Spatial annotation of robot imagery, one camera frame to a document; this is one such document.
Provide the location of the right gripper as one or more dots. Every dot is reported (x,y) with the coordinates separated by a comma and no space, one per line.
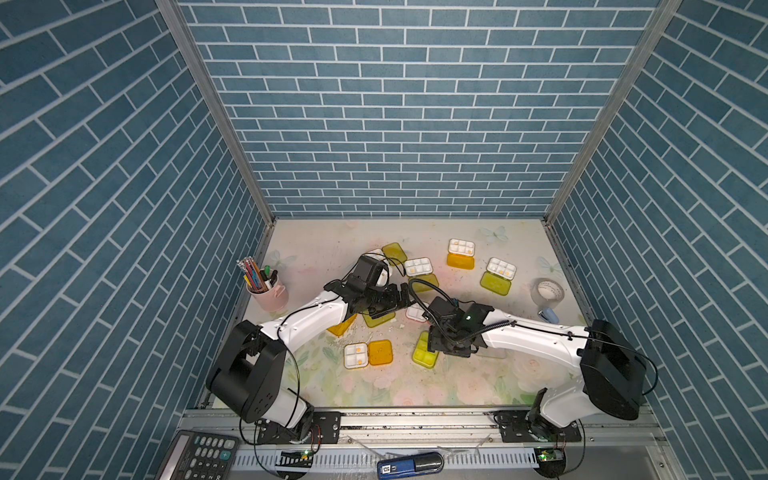
(433,344)

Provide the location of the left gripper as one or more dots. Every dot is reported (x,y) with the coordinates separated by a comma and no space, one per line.
(392,303)

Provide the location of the pink pillbox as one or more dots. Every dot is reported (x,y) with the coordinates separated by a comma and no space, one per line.
(416,313)

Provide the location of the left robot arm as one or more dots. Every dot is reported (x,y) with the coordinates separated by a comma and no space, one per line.
(247,374)

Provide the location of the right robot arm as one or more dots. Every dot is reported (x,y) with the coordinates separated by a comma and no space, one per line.
(606,374)

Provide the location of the front orange pillbox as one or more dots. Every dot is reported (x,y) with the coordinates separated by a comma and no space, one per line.
(361,355)

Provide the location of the orange pillbox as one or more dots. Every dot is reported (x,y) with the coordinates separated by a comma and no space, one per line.
(461,254)
(340,329)
(361,355)

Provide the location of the left orange pillbox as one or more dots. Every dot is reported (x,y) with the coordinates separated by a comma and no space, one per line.
(340,329)

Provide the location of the back orange pillbox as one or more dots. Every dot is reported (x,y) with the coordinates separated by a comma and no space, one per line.
(461,254)

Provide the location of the blue tape dispenser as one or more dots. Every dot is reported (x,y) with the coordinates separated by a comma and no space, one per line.
(548,315)

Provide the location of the clear tape roll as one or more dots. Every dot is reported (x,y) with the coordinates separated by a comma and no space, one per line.
(546,293)

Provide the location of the pink pen cup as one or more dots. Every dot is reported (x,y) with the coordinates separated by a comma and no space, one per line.
(272,300)

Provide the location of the coloured pens bundle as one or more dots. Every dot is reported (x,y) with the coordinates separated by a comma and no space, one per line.
(258,280)

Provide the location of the blue black usb device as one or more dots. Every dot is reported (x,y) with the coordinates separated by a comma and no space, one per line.
(402,467)

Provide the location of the right circuit board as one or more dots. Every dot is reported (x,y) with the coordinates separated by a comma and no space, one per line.
(551,462)

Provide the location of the circuit board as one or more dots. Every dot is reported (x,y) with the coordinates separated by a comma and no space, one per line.
(551,462)
(294,461)

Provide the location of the left circuit board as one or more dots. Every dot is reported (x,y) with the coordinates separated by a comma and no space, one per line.
(294,461)

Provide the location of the black calculator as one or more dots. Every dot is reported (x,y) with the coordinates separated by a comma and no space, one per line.
(198,456)

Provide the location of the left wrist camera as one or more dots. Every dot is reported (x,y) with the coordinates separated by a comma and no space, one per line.
(370,270)

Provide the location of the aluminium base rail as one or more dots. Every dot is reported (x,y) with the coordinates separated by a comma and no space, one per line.
(486,426)

